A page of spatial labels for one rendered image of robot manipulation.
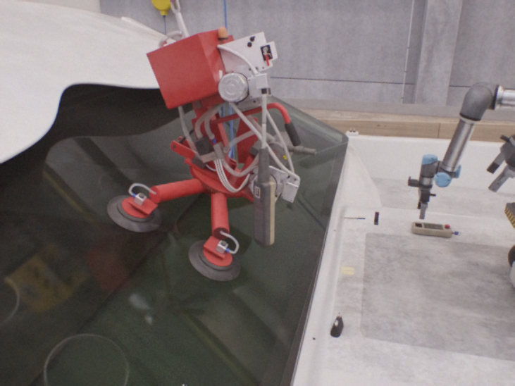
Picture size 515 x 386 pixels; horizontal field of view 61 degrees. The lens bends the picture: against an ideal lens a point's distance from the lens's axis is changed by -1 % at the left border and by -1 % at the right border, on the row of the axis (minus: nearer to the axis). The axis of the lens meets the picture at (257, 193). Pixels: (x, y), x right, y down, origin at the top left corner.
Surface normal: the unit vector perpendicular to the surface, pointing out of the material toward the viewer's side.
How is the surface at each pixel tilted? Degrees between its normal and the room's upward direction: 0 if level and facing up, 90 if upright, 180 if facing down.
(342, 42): 90
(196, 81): 90
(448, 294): 0
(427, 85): 90
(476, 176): 90
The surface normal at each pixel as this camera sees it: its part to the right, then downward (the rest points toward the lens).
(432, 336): 0.00, -0.91
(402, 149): -0.25, 0.40
